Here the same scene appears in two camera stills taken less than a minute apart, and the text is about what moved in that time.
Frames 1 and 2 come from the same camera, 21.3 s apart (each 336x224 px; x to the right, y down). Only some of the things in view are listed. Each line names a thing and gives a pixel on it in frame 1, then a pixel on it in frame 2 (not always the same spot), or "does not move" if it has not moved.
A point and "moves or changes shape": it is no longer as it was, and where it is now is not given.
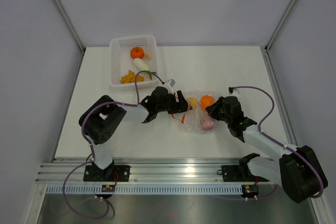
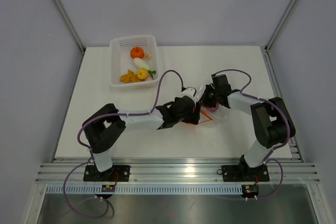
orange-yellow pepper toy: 130,77 does not move
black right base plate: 239,173 does not move
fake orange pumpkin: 137,52 does not move
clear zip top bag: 198,118 moves or changes shape
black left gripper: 180,106 -> 192,117
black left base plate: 92,173 does not move
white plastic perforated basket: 121,62 does not move
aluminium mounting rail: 71,170 does not move
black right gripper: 213,108 -> 205,101
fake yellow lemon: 192,101 moves or changes shape
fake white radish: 142,65 does not move
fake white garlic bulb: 148,55 does not move
